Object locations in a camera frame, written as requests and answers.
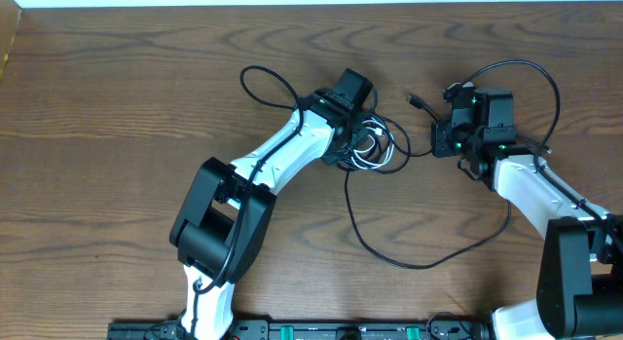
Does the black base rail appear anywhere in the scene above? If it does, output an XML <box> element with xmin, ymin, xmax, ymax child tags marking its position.
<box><xmin>104</xmin><ymin>318</ymin><xmax>495</xmax><ymax>340</ymax></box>

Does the black USB cable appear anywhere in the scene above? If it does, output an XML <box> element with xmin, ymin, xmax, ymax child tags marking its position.
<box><xmin>335</xmin><ymin>94</ymin><xmax>513</xmax><ymax>271</ymax></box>

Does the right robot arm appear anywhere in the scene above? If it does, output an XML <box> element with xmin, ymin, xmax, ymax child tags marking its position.
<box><xmin>431</xmin><ymin>83</ymin><xmax>622</xmax><ymax>339</ymax></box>

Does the white USB cable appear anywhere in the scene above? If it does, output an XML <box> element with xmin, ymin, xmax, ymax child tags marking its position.
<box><xmin>350</xmin><ymin>123</ymin><xmax>395</xmax><ymax>170</ymax></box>

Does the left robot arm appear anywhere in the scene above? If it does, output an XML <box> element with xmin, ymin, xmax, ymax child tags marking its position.
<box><xmin>169</xmin><ymin>69</ymin><xmax>376</xmax><ymax>339</ymax></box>

